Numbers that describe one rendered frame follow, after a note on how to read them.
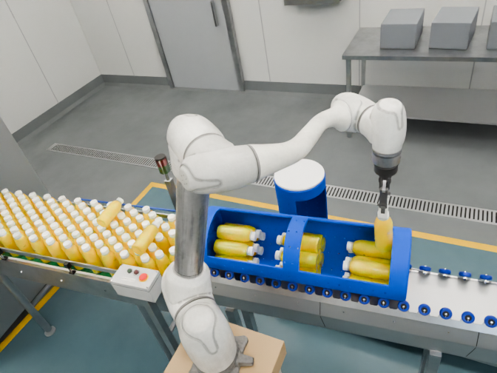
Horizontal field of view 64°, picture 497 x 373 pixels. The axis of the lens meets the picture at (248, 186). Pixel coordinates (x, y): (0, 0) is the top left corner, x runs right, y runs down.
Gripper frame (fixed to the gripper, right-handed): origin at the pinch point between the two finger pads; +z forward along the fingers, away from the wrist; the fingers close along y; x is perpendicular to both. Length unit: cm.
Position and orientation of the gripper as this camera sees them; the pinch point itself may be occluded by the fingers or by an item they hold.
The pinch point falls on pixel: (383, 207)
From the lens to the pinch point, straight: 150.1
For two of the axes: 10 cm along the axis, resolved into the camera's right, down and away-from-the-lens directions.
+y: 3.2, -6.4, 7.0
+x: -9.3, -0.8, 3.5
